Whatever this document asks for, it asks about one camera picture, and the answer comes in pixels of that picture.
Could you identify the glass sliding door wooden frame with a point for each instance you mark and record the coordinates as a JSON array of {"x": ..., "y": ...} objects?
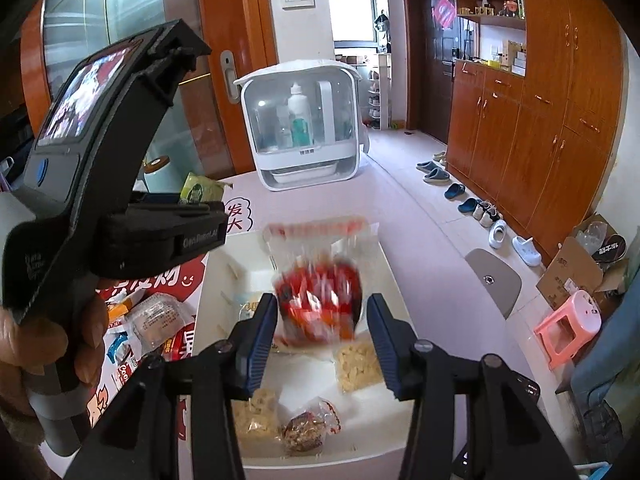
[{"x": 90, "y": 10}]

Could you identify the wooden wall cabinet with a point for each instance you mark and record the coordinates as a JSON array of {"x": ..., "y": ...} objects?
[{"x": 525, "y": 135}]

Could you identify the green snack packet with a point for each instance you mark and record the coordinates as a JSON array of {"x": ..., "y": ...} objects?
[{"x": 200, "y": 190}]

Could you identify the grey chair seat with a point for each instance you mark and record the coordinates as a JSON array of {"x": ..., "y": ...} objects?
[{"x": 492, "y": 280}]

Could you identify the person's left hand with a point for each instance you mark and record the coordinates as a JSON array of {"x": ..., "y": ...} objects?
[{"x": 92, "y": 327}]

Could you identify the open cardboard box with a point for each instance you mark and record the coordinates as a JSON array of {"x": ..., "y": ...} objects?
[{"x": 570, "y": 270}]

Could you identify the row of shoes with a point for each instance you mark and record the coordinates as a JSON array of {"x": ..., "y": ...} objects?
[{"x": 435, "y": 175}]

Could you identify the teal canister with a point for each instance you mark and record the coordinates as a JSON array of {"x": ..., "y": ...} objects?
[{"x": 162, "y": 177}]

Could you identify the red snack bag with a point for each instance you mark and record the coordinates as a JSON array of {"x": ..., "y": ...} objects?
[{"x": 315, "y": 290}]

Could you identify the clear bag brown cake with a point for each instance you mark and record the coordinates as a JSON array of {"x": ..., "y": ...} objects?
[{"x": 155, "y": 317}]

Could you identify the blue denim clothing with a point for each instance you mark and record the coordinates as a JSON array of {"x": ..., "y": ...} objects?
[{"x": 600, "y": 385}]

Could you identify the yellow crackers bag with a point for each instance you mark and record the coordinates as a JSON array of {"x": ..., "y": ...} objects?
[
  {"x": 255, "y": 417},
  {"x": 357, "y": 367}
]

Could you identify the pink plastic stool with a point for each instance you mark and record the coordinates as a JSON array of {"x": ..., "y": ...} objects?
[{"x": 570, "y": 320}]

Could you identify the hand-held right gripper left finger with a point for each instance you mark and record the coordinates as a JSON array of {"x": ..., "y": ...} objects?
[{"x": 260, "y": 345}]

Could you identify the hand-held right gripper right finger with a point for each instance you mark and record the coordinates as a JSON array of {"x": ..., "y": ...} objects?
[{"x": 385, "y": 345}]

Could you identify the white shoe rack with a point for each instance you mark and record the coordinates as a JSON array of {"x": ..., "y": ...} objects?
[{"x": 380, "y": 90}]

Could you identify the clear nut packet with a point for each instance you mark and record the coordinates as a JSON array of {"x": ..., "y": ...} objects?
[{"x": 307, "y": 430}]

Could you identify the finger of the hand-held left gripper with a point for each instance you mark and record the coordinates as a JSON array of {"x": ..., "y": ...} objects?
[{"x": 170, "y": 204}]

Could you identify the orange wafer packet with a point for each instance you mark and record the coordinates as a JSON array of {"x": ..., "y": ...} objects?
[{"x": 120, "y": 310}]

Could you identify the white red cookies packet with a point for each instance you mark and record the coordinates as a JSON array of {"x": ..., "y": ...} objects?
[{"x": 120, "y": 365}]

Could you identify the beige cracker packet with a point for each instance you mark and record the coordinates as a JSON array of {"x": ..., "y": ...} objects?
[{"x": 247, "y": 305}]

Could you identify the white cosmetics organizer box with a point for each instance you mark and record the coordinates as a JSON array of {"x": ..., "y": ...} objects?
[{"x": 300, "y": 160}]

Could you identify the white plastic storage bin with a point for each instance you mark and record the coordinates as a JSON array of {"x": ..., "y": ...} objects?
[{"x": 320, "y": 380}]

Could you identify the window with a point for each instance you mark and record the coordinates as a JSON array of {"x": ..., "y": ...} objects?
[{"x": 350, "y": 10}]

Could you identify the dark entrance door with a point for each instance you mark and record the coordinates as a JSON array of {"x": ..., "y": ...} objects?
[{"x": 440, "y": 85}]

